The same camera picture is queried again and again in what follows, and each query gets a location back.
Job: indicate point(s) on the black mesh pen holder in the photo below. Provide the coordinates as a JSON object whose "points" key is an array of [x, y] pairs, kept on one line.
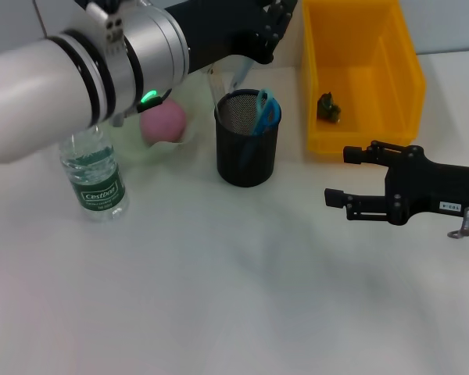
{"points": [[234, 164]]}

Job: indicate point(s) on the silver ballpoint pen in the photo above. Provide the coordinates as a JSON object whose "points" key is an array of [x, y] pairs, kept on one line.
{"points": [[240, 76]]}

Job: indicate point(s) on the clear plastic ruler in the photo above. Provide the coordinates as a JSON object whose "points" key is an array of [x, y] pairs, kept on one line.
{"points": [[217, 90]]}

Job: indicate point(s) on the yellow plastic bin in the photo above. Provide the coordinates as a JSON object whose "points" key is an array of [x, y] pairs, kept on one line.
{"points": [[336, 47]]}

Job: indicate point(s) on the green plastic wrapper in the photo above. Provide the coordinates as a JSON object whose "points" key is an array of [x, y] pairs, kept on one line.
{"points": [[328, 109]]}

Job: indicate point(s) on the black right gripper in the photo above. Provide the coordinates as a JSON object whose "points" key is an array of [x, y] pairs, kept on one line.
{"points": [[434, 191]]}

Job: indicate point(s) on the translucent green fruit plate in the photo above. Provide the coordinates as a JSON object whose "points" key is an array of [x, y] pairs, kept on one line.
{"points": [[129, 144]]}

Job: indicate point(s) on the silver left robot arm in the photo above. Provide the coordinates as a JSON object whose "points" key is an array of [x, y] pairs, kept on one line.
{"points": [[62, 78]]}

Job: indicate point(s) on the blue scissors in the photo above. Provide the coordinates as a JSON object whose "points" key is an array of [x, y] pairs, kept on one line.
{"points": [[266, 113]]}

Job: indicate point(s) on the clear green-label water bottle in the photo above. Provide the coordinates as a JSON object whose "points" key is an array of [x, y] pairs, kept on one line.
{"points": [[97, 176]]}

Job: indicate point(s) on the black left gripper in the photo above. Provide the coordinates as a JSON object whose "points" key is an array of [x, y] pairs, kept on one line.
{"points": [[219, 31]]}

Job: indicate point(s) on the pink peach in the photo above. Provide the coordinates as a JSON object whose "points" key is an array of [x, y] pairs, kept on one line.
{"points": [[164, 121]]}

